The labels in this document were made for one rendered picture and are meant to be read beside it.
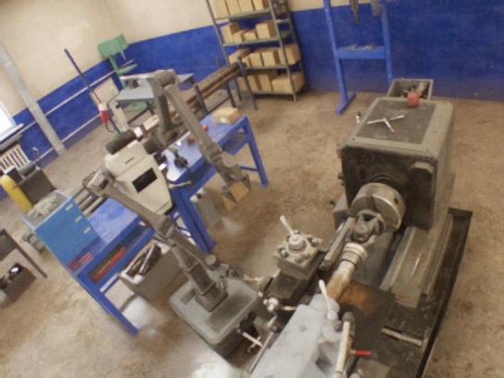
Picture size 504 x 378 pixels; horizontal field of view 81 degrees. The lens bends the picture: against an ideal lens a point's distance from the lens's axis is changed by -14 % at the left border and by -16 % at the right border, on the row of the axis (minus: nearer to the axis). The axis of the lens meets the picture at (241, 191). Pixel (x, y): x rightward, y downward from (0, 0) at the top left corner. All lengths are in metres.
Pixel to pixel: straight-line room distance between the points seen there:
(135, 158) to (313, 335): 1.26
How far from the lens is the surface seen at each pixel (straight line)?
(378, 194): 1.62
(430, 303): 2.22
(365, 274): 1.92
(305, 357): 1.24
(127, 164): 1.88
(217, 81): 5.15
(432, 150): 1.68
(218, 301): 2.58
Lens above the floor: 2.28
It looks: 36 degrees down
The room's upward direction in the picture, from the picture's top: 21 degrees counter-clockwise
